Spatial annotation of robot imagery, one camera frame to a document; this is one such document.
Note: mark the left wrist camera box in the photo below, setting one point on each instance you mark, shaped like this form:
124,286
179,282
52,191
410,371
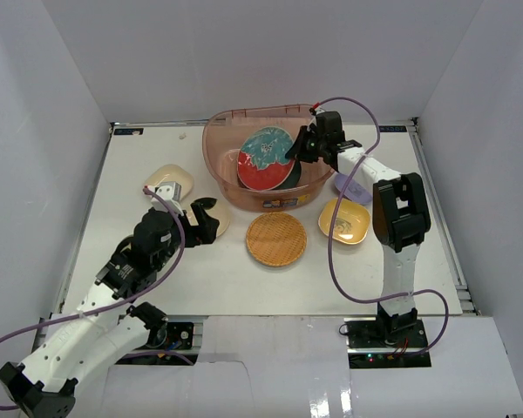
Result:
166,195

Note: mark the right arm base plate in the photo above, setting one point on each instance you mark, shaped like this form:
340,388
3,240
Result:
365,336

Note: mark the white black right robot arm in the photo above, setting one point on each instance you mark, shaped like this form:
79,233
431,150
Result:
400,215

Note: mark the dark teal round plate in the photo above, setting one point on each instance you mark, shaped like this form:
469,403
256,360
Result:
294,180

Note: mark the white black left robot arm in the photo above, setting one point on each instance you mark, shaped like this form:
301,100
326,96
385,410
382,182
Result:
111,320

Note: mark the cream square dish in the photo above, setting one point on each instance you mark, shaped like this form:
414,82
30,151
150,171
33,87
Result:
172,173

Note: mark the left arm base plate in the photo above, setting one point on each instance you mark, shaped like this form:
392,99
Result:
172,346

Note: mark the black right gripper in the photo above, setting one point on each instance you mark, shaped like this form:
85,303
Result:
297,149

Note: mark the round woven bamboo plate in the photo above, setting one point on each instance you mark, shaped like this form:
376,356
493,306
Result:
276,239

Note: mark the red and teal plate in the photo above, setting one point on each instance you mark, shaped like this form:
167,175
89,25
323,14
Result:
262,164

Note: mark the cream round plate black mark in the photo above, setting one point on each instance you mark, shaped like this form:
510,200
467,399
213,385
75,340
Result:
216,209

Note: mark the pink translucent plastic bin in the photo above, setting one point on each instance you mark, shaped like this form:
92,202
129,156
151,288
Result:
222,139

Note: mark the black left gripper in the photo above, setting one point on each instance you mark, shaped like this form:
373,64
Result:
196,226

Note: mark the yellow square dish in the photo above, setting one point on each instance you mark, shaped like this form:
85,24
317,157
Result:
352,221

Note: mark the purple square dish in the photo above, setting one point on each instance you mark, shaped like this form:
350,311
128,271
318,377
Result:
354,191

